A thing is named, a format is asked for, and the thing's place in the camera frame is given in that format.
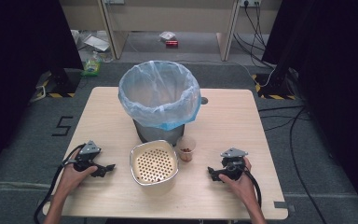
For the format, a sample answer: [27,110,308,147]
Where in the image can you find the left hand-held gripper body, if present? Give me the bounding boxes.
[74,140,107,173]

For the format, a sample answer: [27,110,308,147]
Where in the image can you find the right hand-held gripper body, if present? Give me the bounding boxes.
[216,147,250,182]

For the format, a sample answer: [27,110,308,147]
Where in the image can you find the person's right hand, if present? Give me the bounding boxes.
[218,156,258,204]

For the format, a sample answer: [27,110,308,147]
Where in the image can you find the person's left hand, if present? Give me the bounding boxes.
[59,148,99,195]

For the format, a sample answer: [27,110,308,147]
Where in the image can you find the small clear plastic cup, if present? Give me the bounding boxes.
[175,136,198,163]

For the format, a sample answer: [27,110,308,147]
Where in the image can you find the beige perforated basket, metal rim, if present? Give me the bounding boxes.
[129,139,180,189]

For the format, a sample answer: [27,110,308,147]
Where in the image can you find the grey trash bin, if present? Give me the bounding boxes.
[132,119,186,147]

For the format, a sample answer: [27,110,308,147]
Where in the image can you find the grey tape piece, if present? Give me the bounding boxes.
[273,201,296,214]

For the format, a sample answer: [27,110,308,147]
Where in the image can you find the black stand base, hazard tape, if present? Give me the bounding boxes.
[251,66,297,101]
[31,68,82,104]

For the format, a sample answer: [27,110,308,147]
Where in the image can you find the green packet on floor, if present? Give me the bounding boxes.
[80,50,103,77]

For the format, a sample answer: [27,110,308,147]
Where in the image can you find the blue plastic bin bag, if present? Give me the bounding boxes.
[117,60,202,132]

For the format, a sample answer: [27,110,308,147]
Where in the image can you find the black curtain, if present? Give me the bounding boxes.
[0,0,84,185]
[261,0,358,216]

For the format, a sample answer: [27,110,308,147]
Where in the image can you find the white flat board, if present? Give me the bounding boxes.
[83,34,111,53]

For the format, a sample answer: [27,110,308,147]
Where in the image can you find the crumpled white plastic bag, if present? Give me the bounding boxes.
[158,31,177,42]

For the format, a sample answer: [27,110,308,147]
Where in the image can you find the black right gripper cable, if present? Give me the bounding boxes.
[244,169,263,209]

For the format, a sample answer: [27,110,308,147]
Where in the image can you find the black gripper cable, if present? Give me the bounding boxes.
[33,143,87,224]
[244,169,263,209]

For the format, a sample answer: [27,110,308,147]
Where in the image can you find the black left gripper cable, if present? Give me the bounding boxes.
[33,143,87,224]

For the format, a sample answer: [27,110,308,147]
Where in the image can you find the black floor cable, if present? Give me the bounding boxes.
[257,105,329,224]

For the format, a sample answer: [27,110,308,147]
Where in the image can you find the black hanging power cables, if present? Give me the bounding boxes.
[232,2,276,70]

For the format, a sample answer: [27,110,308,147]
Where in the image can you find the white wall power socket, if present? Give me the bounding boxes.
[240,0,263,8]

